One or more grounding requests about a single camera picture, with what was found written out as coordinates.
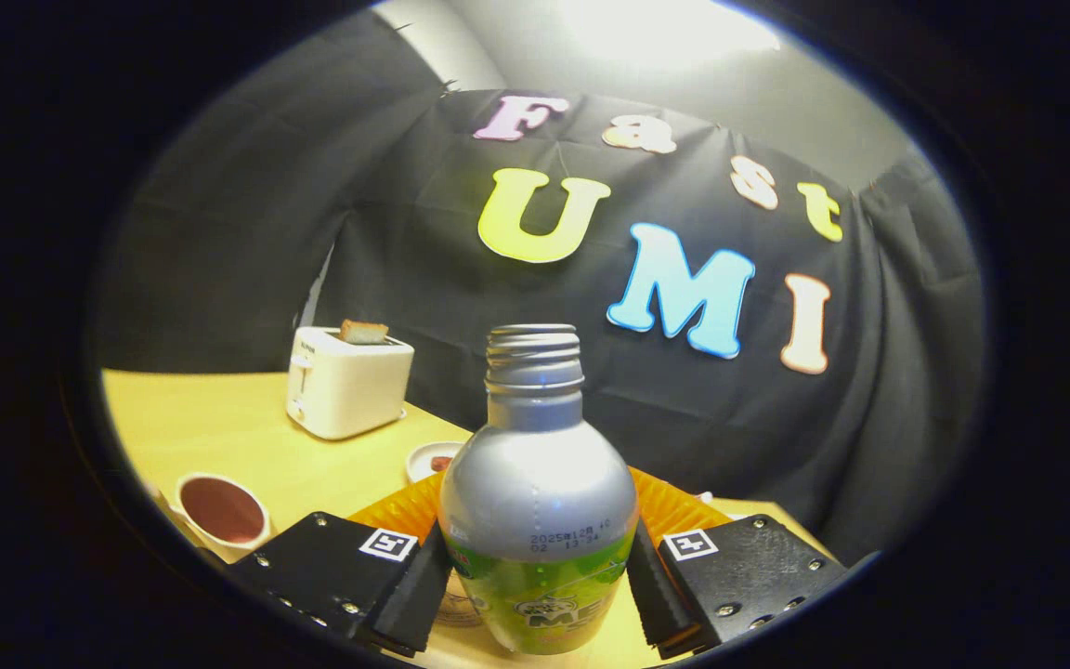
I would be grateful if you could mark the silver green juice bottle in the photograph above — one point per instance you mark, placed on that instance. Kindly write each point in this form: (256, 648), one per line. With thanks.
(535, 483)

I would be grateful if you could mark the small white round dish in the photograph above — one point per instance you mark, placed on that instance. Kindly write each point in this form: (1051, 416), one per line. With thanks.
(418, 465)

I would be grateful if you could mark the red meat slices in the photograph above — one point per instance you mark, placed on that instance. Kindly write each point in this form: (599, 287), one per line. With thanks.
(441, 463)

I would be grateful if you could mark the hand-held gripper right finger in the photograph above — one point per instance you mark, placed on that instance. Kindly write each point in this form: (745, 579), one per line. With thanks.
(660, 595)

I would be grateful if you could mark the wooden table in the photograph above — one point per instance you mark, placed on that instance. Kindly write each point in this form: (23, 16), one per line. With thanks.
(247, 418)

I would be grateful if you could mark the toasted bread slice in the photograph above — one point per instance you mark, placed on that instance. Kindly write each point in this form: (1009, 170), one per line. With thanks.
(364, 333)

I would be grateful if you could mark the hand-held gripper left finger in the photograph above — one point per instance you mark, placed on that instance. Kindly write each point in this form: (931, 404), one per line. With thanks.
(414, 595)

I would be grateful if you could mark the white toaster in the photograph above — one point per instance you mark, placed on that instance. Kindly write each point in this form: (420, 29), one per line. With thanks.
(349, 390)

